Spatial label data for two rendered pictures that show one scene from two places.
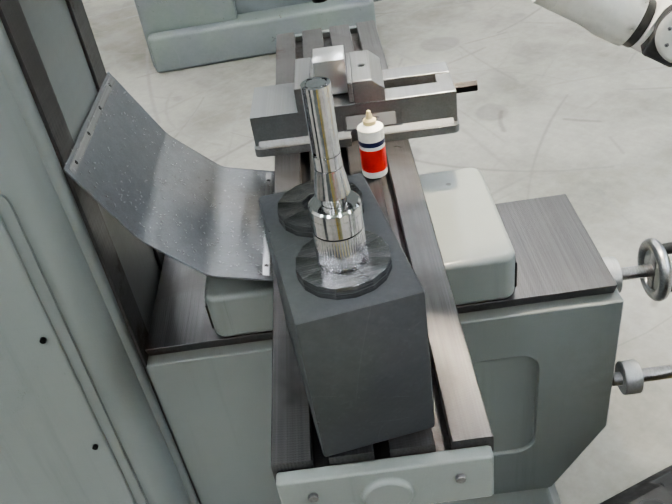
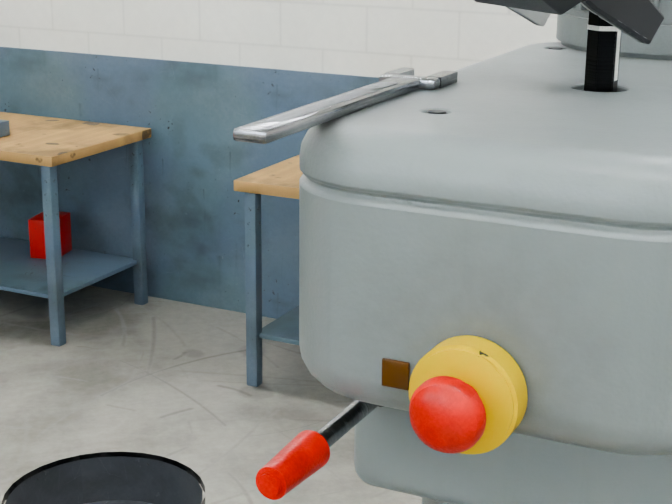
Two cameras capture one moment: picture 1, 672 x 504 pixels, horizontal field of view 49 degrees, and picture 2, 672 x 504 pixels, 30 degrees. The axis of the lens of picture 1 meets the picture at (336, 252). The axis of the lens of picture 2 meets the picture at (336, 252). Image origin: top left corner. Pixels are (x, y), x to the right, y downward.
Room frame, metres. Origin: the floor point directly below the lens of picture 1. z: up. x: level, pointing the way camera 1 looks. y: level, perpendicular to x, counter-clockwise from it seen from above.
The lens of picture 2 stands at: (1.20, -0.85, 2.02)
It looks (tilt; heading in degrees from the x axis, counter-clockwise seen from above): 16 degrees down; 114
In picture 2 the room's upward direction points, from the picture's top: 1 degrees clockwise
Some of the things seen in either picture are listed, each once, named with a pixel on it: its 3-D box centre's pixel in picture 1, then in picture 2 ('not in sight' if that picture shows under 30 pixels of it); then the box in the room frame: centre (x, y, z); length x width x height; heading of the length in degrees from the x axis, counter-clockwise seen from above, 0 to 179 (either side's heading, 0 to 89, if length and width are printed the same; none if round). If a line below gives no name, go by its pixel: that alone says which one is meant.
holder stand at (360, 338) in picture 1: (343, 303); not in sight; (0.60, 0.00, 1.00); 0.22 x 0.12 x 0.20; 8
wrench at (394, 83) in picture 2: not in sight; (352, 100); (0.92, -0.18, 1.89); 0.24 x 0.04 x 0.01; 88
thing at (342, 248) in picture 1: (339, 234); not in sight; (0.55, -0.01, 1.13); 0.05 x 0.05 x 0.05
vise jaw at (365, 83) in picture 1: (364, 75); not in sight; (1.18, -0.10, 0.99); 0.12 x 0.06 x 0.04; 176
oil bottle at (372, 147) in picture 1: (371, 142); not in sight; (1.01, -0.08, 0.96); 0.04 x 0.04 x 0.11
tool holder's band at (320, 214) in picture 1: (334, 205); not in sight; (0.55, -0.01, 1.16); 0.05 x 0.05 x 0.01
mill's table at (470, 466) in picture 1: (346, 177); not in sight; (1.07, -0.04, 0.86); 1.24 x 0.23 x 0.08; 178
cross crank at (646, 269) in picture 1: (634, 272); not in sight; (1.01, -0.53, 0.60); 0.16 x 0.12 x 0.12; 88
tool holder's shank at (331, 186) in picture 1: (325, 145); not in sight; (0.55, -0.01, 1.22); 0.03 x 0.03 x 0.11
